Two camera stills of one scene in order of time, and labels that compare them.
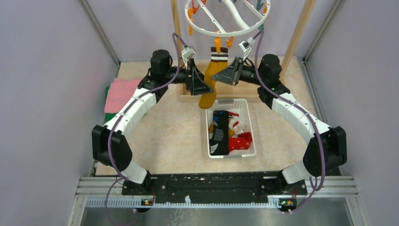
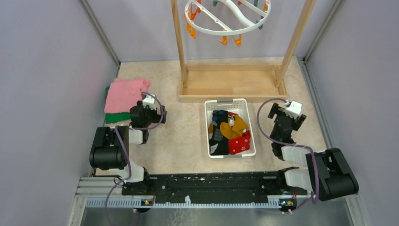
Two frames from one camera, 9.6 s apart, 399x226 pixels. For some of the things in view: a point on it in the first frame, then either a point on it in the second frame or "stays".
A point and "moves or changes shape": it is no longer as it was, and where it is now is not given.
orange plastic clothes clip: x=217 y=43 to x=224 y=40
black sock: x=219 y=144 stays
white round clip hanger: x=243 y=24 moves or changes shape
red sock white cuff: x=231 y=114 stays
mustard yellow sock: x=218 y=60 to x=235 y=131
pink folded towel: x=120 y=92 stays
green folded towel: x=108 y=116 stays
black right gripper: x=229 y=75 to x=276 y=109
